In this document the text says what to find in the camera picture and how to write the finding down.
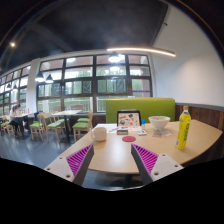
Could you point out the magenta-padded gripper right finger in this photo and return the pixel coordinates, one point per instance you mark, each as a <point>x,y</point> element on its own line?
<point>148,159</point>

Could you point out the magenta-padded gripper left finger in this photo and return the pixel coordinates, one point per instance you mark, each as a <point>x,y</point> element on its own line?
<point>77,160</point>

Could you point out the yellow drink bottle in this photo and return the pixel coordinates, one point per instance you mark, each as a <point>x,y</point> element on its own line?
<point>183,130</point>

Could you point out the small white device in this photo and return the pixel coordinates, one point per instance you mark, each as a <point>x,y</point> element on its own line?
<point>141,132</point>

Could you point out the flat round red coaster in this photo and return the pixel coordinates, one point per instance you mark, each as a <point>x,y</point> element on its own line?
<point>128,139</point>

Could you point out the clear plastic wrapper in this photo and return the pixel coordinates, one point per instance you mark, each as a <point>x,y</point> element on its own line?
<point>162,133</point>

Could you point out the white ribbed mug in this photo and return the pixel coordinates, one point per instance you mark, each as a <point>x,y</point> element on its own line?
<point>99,134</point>

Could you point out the small blue-capped bottle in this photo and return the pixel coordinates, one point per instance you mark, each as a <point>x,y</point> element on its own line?
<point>143,125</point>

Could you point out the printed sticker sheet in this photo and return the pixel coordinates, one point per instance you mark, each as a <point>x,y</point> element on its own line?
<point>131,128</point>

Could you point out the small dark box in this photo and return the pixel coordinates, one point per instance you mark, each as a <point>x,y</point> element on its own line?
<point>122,131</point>

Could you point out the white bowl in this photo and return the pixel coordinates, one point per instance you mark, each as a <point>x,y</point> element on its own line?
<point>159,122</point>

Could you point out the wooden chairs with green seats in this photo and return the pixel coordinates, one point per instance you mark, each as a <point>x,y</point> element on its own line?
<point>55,124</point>

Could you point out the black tablet with picture screen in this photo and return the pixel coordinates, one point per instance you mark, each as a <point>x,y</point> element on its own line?
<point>129,118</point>

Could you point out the white paper sheet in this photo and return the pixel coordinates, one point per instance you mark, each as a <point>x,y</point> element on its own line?
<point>108,127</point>

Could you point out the wooden dining table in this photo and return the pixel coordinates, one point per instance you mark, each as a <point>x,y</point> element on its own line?
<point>20,115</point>
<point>66,112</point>

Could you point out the green booth bench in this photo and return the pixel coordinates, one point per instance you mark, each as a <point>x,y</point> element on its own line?
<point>150,106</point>

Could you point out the person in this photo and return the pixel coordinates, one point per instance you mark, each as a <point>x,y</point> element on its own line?
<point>14,117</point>

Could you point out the curved linear ceiling light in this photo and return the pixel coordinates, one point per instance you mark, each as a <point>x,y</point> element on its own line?
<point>143,49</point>

